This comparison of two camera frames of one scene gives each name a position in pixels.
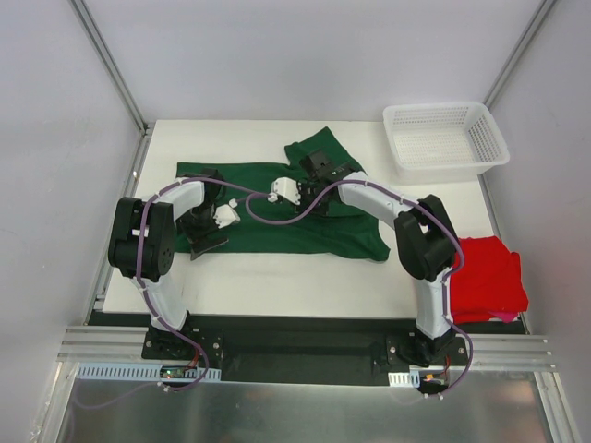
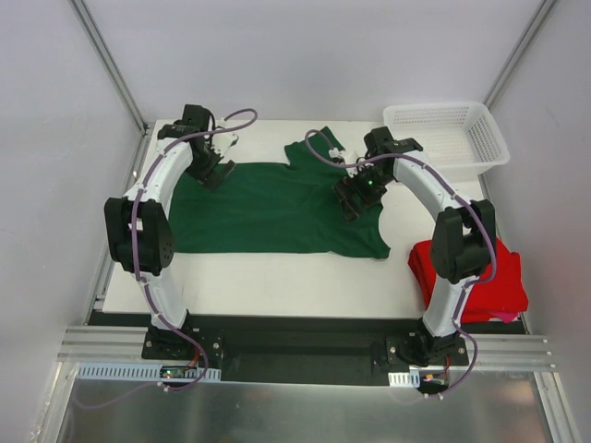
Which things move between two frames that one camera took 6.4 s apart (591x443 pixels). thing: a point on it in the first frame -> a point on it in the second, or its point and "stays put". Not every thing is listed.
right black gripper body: (317, 162) -> (353, 197)
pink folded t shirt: (504, 317) stays put
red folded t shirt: (486, 277) stays put
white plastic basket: (443, 141) stays put
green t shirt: (300, 209) stays put
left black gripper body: (203, 235) -> (214, 171)
